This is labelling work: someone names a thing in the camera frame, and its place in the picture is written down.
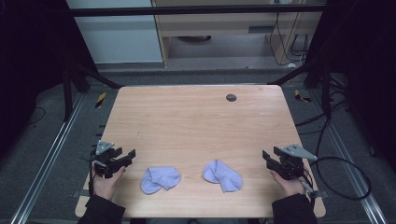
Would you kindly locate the grey round table grommet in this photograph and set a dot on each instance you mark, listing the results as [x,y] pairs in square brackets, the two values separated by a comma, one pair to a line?
[231,97]

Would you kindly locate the yellow black striped tape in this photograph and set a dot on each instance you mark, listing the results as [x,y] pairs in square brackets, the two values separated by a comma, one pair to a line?
[299,96]
[100,100]

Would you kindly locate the person's right hand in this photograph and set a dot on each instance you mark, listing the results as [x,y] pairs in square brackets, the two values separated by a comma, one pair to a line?
[291,187]

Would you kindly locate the white cabinet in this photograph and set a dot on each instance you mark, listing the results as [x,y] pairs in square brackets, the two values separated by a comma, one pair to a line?
[118,37]

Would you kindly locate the person's left hand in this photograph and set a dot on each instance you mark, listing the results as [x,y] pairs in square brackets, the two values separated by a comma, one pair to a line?
[106,186]

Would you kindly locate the black horizontal frame bar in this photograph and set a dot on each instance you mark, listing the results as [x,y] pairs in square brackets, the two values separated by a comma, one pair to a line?
[186,10]

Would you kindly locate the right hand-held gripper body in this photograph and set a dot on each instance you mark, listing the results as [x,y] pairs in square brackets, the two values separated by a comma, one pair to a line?
[292,165]

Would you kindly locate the light purple sock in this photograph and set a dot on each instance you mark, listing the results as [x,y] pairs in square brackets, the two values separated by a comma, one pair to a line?
[160,179]
[224,177]

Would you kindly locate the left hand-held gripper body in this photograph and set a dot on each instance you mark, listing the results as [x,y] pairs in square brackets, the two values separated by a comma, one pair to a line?
[103,161]

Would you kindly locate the black metal stand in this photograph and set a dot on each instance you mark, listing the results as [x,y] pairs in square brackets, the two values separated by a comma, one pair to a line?
[67,93]
[326,90]

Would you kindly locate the silver metal floor rail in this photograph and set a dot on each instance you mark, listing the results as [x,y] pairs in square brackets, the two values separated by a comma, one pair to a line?
[46,165]
[351,174]

